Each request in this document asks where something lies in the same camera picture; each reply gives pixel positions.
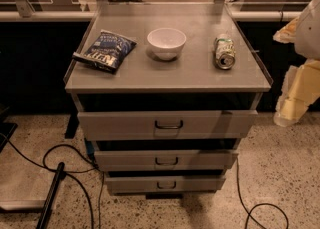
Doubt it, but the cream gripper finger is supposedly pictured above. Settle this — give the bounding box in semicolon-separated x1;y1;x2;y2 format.
273;17;299;44

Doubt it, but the grey drawer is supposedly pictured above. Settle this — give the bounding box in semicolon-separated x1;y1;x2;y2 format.
78;110;257;141
94;150;237;172
105;175;225;195

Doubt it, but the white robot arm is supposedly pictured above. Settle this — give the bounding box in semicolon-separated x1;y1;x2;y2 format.
273;0;320;127

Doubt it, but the grey drawer cabinet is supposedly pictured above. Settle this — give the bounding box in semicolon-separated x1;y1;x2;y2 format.
63;2;274;197

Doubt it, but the grey bottom drawer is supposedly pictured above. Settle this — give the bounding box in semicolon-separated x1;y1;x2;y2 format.
105;175;225;195

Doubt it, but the grey top drawer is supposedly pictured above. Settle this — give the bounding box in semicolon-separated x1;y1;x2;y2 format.
78;110;257;141

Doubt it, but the green soda can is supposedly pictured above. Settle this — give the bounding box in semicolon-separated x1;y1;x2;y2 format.
214;34;235;70

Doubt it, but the white bowl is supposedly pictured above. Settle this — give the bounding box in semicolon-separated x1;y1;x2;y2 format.
147;28;187;61

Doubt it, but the blue chip bag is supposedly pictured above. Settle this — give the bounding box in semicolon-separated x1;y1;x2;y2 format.
72;30;137;74

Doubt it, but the black floor bar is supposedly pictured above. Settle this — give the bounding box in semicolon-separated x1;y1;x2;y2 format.
36;162;65;229

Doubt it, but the black cable right floor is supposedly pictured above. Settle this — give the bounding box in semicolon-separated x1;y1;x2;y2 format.
235;159;290;229

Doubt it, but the black cable floor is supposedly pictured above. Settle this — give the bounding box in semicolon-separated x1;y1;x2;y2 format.
235;159;290;229
0;132;106;229

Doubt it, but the white horizontal rail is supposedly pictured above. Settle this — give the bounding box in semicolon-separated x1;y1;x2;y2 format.
0;11;300;22

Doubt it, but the black cable left floor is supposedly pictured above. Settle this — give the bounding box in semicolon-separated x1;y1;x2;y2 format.
0;132;106;229

